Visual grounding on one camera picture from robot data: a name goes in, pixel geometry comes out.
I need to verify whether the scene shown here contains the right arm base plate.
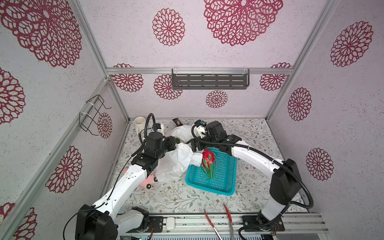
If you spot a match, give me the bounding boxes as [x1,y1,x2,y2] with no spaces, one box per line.
[242,215,285,232]

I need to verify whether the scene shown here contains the white ceramic mug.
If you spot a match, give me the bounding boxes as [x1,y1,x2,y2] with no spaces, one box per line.
[134,117,146,135]

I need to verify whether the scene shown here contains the white small box on rail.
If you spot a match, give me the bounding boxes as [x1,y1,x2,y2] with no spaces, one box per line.
[166,217,176,232]

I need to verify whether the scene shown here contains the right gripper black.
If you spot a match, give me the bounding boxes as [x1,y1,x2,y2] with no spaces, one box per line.
[184,134,219,152]

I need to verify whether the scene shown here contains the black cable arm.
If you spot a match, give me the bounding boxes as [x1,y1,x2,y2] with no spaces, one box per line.
[191,123,315,210]
[143,113,157,142]

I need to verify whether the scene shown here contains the black wire wall rack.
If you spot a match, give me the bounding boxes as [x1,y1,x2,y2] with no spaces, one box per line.
[78,95,113,139]

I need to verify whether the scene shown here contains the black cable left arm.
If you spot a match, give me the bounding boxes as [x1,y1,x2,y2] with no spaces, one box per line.
[143,113,157,142]

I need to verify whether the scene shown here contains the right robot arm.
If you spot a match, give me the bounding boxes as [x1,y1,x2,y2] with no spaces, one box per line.
[188,135,302,223]

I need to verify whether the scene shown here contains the white plastic bag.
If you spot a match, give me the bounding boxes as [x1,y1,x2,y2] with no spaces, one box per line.
[155,125,203,183]

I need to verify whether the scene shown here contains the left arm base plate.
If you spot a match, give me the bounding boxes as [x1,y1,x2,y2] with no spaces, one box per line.
[127,216,164,234]

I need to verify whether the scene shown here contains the black snack packet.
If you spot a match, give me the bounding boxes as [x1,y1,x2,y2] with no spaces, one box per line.
[173,118,183,127]

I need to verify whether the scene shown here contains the red handled tongs right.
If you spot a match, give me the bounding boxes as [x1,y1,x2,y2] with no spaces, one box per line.
[223,204,235,240]

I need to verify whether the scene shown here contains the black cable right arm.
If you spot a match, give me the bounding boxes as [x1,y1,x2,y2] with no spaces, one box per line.
[191,123,315,210]

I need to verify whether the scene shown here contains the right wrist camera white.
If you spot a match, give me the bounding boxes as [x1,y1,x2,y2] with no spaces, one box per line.
[195,120,208,139]

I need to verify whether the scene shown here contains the teal plastic basket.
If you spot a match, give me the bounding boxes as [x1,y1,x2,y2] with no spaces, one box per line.
[186,148,237,196]

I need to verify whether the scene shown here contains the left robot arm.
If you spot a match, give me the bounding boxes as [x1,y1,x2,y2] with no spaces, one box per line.
[75,132,180,240]

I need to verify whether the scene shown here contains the grey wall shelf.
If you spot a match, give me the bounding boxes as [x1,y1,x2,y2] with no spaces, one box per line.
[171,69,250,90]

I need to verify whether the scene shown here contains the red handled tongs left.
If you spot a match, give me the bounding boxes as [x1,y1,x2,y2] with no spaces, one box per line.
[204,209,223,240]

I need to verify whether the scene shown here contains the red handled tongs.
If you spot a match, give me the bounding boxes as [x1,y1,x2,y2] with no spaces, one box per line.
[204,209,223,240]
[223,204,235,240]

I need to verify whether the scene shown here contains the pink plush pig toy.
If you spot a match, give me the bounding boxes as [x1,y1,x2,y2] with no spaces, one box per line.
[139,174,158,190]

